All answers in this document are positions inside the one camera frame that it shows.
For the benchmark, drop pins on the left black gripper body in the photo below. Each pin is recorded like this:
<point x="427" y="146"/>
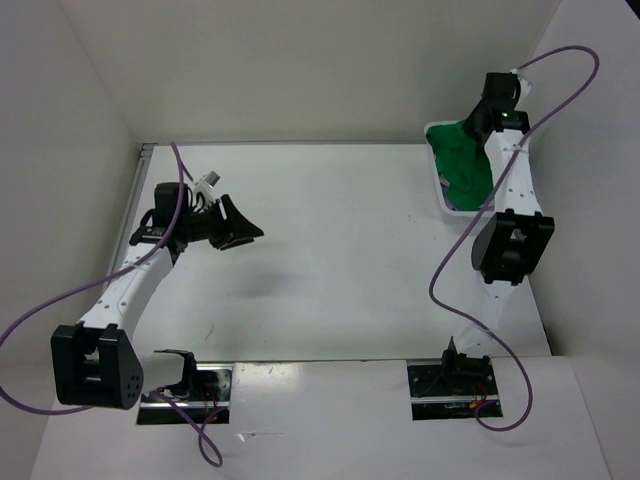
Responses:
<point x="207" y="224"/>

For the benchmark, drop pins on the white plastic basket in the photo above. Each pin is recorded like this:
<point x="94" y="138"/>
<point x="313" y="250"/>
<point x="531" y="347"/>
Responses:
<point x="508" y="155"/>

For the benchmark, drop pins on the green t shirt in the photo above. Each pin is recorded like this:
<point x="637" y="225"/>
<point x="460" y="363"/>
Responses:
<point x="461" y="164"/>

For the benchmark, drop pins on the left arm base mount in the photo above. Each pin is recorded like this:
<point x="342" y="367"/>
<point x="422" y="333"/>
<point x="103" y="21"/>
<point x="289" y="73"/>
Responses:
<point x="209" y="394"/>

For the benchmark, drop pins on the lavender t shirt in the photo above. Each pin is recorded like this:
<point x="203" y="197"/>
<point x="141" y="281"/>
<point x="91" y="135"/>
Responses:
<point x="453" y="207"/>

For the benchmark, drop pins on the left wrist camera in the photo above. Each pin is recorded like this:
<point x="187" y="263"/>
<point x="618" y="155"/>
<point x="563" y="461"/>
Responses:
<point x="204" y="187"/>

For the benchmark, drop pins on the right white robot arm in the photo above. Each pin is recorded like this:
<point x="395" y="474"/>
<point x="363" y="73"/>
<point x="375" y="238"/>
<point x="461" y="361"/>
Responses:
<point x="511" y="243"/>

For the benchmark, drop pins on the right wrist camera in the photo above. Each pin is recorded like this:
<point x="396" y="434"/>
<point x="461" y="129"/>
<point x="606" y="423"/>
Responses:
<point x="525" y="86"/>

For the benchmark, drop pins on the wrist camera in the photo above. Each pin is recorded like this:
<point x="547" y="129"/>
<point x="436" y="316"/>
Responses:
<point x="525" y="86"/>
<point x="204" y="187"/>

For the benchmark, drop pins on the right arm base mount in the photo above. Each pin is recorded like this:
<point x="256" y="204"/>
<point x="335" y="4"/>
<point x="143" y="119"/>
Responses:
<point x="432" y="397"/>

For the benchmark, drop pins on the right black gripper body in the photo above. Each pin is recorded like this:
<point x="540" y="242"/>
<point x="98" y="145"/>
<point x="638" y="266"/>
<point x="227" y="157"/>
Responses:
<point x="483" y="105"/>

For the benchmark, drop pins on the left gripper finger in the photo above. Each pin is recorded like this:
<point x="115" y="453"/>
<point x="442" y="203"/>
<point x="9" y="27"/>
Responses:
<point x="226" y="243"/>
<point x="239" y="227"/>

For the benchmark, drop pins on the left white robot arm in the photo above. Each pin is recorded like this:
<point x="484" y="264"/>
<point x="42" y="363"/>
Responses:
<point x="94" y="361"/>

